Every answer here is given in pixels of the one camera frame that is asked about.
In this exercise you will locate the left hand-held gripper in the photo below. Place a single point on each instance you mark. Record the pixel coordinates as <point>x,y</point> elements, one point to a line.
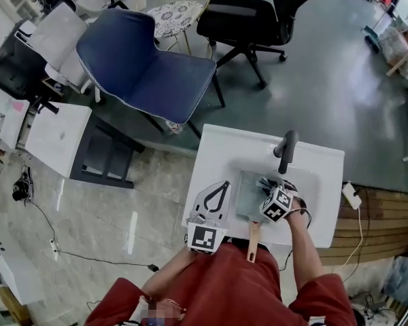
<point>204,238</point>

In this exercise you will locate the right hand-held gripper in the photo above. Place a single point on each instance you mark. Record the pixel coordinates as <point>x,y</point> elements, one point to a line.
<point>276,205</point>

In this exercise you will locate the grey striped scrubber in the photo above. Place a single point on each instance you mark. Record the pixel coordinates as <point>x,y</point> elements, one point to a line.
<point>264,183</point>

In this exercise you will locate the person's right forearm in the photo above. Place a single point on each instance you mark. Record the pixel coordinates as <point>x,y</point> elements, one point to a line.
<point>304,250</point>

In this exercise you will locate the person's left forearm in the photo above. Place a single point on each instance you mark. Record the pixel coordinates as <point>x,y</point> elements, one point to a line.
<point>170,272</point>

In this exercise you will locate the black faucet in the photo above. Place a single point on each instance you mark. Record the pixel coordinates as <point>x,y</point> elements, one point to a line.
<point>285,148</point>

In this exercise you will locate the white ceramic sink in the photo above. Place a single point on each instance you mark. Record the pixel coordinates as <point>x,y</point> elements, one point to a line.
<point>217,155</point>

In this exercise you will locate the white power strip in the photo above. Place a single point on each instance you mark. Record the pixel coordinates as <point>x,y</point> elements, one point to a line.
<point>352,195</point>

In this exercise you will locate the person's red shirt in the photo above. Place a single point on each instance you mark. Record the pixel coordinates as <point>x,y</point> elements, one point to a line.
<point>231,290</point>

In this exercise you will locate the blue padded chair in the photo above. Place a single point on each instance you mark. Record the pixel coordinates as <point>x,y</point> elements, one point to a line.
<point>146,70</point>

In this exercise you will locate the small white extension socket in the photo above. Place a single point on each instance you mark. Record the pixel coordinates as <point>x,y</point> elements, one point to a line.
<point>54,248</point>

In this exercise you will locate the black office chair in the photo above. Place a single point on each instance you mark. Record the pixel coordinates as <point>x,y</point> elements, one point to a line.
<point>245,22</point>

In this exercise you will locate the white square cabinet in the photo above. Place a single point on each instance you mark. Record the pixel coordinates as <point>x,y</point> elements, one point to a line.
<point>58,138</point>

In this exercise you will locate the round patterned stool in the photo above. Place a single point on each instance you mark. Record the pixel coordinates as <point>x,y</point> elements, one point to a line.
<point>175,15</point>

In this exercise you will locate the white low cabinet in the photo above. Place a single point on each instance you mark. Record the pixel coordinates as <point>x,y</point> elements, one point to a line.
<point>10,270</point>

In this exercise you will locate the white desk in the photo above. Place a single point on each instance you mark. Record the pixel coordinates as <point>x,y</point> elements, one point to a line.
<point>7,114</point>

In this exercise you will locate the white mesh office chair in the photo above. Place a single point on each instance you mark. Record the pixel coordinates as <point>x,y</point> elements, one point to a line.
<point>59,36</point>

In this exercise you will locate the black desk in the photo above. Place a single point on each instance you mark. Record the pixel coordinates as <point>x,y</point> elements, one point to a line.
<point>15,66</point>

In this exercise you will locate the black metal frame stand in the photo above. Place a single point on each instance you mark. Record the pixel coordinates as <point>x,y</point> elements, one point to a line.
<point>105,155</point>

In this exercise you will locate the wooden frame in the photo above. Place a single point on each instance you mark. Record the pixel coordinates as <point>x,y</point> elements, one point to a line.
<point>403,61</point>

